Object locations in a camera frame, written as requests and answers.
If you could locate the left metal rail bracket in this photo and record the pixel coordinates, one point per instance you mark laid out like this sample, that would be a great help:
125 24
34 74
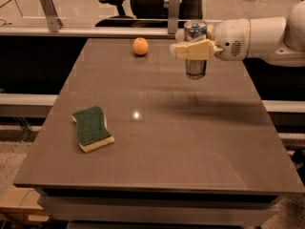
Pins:
54 23

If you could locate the orange fruit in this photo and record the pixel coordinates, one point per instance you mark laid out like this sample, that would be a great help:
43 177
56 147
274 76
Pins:
140 46

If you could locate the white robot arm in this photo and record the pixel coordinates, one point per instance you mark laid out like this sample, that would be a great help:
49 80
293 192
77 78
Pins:
277 40

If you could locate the green yellow sponge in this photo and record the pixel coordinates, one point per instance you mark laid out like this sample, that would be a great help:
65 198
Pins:
91 129

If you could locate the silver blue redbull can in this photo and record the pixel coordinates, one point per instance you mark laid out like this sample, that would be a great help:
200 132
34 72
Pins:
195 69

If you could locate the cardboard box under table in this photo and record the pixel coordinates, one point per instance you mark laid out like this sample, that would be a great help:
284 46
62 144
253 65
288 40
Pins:
21 205

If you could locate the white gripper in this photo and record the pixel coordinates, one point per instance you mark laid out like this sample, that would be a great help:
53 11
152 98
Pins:
232 39

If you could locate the middle metal rail bracket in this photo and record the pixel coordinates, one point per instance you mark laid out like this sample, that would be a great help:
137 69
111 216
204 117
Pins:
173 16

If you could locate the metal rail bracket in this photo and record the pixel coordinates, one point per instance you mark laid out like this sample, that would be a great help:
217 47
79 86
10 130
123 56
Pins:
173 16
54 23

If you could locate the black office chair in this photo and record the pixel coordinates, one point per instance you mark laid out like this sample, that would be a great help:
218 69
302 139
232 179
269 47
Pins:
150 13

